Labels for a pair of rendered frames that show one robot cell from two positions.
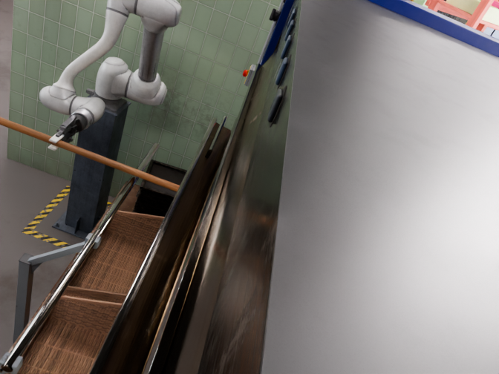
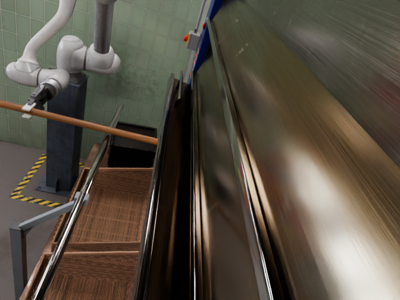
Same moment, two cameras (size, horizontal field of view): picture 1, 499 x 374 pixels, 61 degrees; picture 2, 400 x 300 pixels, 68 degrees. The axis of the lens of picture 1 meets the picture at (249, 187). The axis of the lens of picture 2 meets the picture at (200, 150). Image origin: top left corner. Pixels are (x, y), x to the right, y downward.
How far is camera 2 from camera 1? 44 cm
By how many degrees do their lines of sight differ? 5
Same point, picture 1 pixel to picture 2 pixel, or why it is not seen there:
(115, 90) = (75, 63)
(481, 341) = not seen: outside the picture
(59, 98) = (25, 71)
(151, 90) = (106, 61)
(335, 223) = not seen: outside the picture
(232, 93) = (172, 59)
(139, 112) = (96, 84)
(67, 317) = (63, 271)
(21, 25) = not seen: outside the picture
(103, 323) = (98, 271)
